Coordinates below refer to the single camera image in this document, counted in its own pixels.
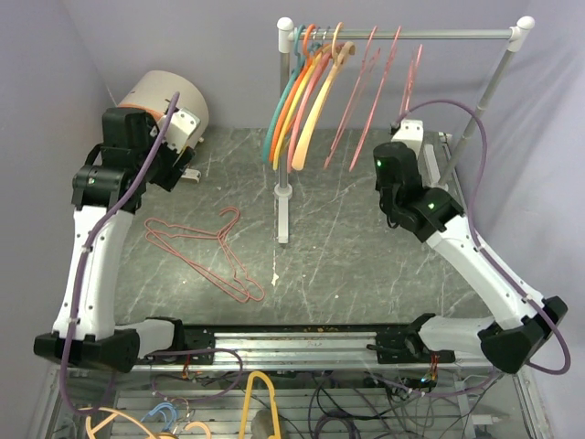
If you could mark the yellow plastic hanger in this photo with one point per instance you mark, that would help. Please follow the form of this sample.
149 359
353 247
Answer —
299 100

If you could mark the pink wire hanger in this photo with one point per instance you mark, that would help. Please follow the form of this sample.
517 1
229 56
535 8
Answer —
204 252
410 80
367 65
372 112
241 287

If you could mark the peach plastic hanger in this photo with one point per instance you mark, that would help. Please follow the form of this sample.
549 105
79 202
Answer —
339 55

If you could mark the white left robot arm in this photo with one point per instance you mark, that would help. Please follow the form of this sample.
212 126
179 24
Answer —
137 150

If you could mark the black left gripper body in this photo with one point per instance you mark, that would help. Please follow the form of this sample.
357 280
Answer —
162 170

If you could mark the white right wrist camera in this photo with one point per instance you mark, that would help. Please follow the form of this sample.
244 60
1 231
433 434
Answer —
410 133

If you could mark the orange plastic hanger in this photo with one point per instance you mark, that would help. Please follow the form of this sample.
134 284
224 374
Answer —
288 105

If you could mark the silver clothes rack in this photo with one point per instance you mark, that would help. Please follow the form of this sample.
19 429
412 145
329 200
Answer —
515 37

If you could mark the aluminium mounting rail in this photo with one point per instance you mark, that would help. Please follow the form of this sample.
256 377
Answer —
297 347

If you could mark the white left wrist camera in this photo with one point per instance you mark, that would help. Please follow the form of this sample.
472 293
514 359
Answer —
183 131

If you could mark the small white remote box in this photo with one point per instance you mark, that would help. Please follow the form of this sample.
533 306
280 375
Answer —
192 175

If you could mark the blue hanger below table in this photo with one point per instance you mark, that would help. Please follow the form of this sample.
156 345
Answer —
167 410

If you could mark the teal plastic hanger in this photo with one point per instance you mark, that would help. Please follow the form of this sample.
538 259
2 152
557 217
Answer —
292 61

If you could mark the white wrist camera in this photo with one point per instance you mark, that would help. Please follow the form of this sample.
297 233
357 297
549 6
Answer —
410 133
183 131

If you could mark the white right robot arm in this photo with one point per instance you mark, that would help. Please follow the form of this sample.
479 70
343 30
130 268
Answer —
521 319

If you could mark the pink plastic hanger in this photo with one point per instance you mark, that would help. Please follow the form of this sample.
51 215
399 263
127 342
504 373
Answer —
312 74

